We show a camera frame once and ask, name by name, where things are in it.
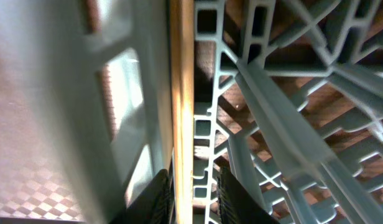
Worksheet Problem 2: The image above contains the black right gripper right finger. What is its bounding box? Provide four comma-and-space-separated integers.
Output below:
217, 167, 279, 224

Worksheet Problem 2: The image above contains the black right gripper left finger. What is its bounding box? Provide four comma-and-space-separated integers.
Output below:
110, 169, 173, 224

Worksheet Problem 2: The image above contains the grey dishwasher rack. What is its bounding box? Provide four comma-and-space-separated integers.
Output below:
0, 0, 383, 224

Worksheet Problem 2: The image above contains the wooden chopstick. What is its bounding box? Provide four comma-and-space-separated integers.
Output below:
169, 0, 194, 223

